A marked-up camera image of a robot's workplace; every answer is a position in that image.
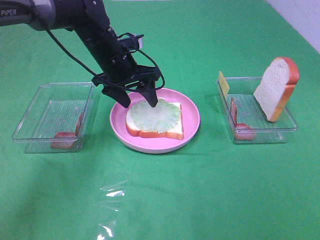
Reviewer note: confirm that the green tablecloth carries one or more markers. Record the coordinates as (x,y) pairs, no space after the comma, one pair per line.
(211,189)

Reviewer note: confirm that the clear right plastic container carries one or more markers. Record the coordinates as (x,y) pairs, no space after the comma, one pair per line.
(249,112)

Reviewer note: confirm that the upright bread slice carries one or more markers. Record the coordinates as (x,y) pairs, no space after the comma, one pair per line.
(276,87)

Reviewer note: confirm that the wavy bacon strip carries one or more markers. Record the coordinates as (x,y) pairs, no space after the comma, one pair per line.
(241,130)

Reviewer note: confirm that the toast bread slice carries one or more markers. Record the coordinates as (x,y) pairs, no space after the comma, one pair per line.
(177,133)

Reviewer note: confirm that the yellow cheese slice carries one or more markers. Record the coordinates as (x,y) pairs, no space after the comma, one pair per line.
(223,85)

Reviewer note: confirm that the pink round plate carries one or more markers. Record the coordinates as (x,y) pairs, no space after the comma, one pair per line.
(190,116)

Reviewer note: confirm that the clear left plastic container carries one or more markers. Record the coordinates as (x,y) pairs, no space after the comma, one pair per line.
(56,107)

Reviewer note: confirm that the clear plastic container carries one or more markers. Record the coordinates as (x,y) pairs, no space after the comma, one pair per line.
(56,107)
(249,112)

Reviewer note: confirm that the ham slice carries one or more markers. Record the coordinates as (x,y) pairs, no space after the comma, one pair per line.
(67,135)

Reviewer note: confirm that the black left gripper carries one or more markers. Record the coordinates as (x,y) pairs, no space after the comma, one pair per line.
(120,71)

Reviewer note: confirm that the green lettuce leaf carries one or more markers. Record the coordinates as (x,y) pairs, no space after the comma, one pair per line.
(165,116)

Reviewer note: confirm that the clear tape patch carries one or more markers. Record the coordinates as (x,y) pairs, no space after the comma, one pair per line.
(108,208)

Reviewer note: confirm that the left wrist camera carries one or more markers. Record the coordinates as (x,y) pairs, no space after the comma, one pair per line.
(131,41)

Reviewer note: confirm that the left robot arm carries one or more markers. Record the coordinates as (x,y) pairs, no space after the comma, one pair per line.
(81,16)

